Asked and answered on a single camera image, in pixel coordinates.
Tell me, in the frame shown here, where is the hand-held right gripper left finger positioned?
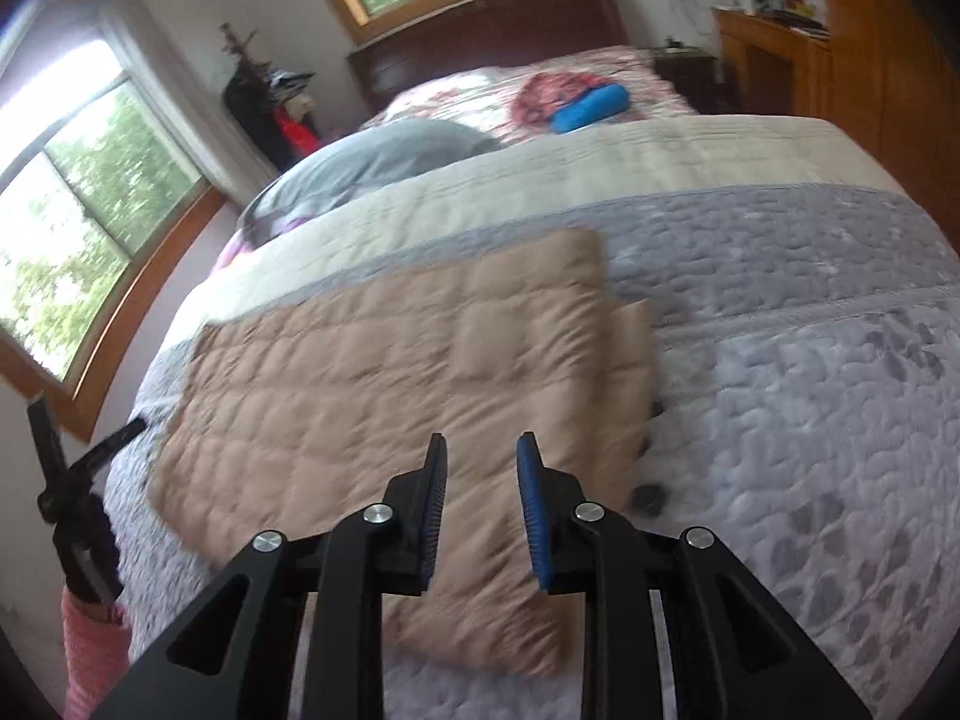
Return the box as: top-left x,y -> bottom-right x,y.
90,433 -> 449,720

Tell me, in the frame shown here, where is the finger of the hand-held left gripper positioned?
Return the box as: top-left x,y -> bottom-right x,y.
71,418 -> 149,481
28,397 -> 61,502

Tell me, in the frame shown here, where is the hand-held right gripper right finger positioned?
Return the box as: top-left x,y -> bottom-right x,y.
516,431 -> 875,720

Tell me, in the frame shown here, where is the beige quilted jacket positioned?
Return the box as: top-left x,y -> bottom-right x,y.
148,227 -> 661,680

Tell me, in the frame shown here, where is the large wooden side window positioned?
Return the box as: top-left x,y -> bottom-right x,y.
0,0 -> 230,443

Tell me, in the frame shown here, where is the grey leaf-print bedspread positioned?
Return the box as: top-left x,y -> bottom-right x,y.
97,114 -> 960,720

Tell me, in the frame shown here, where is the white curtain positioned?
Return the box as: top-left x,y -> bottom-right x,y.
97,15 -> 278,200

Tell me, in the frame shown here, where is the black coat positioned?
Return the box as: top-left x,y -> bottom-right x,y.
223,64 -> 290,166

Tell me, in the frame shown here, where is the grey pillow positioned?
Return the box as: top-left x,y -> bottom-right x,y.
238,120 -> 503,241

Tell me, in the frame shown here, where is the red bag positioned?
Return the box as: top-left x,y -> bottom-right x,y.
274,106 -> 320,158

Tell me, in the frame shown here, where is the pink floral bedsheet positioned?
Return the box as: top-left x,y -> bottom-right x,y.
358,45 -> 695,147

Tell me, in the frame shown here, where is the blue cylindrical pouch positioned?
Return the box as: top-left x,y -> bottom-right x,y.
551,84 -> 629,134

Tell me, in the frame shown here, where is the wooden coat rack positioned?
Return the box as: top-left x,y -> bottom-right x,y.
219,21 -> 320,170

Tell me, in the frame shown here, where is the red plaid cloth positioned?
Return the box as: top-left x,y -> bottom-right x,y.
514,71 -> 608,128

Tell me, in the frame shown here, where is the dark nightstand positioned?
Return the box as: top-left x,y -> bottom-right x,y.
651,41 -> 717,113

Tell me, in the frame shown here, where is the dark wooden headboard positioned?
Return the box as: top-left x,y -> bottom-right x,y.
346,0 -> 631,117

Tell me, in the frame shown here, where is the wooden desk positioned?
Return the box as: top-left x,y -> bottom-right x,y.
712,6 -> 833,121

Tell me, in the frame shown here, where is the wooden wardrobe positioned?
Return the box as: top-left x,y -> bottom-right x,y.
806,0 -> 960,188

